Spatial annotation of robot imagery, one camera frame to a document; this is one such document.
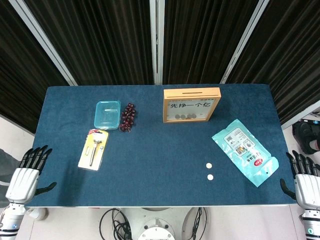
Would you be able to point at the bunch of purple grapes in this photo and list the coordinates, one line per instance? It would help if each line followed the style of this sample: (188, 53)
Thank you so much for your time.
(128, 115)

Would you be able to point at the silver coin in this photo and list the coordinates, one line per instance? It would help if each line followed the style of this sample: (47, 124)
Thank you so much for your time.
(193, 115)
(209, 165)
(183, 116)
(189, 116)
(210, 177)

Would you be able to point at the teal wet wipes pack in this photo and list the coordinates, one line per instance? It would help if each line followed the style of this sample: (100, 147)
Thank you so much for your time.
(250, 160)

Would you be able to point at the blue table cloth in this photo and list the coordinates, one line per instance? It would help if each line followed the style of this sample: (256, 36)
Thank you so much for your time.
(155, 155)

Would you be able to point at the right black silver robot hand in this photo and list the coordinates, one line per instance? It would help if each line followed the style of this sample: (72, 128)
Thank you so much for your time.
(308, 190)

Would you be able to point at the black box with blue labels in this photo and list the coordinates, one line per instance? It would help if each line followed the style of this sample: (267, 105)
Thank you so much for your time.
(312, 121)

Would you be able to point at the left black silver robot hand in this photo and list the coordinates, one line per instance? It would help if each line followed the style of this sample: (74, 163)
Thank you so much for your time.
(21, 183)

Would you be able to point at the wooden glass-front money box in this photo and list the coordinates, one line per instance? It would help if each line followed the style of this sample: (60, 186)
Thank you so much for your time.
(175, 93)

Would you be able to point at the dark curtain panel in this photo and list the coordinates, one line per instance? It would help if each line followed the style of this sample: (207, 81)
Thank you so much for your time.
(200, 37)
(100, 37)
(287, 50)
(20, 75)

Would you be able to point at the black shoe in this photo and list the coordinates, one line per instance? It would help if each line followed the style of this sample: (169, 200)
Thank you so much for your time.
(303, 132)

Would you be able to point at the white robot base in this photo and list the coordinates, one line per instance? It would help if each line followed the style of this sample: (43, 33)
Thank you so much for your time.
(156, 231)

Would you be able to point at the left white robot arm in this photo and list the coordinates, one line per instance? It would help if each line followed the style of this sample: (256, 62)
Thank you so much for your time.
(10, 220)

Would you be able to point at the razor in yellow blister pack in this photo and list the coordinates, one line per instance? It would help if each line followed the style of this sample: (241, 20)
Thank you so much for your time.
(93, 150)

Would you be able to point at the clear container with blue lid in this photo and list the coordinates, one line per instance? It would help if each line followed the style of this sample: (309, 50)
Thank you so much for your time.
(107, 115)

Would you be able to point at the white partition post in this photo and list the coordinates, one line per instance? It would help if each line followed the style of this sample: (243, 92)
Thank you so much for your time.
(245, 40)
(300, 116)
(156, 37)
(42, 40)

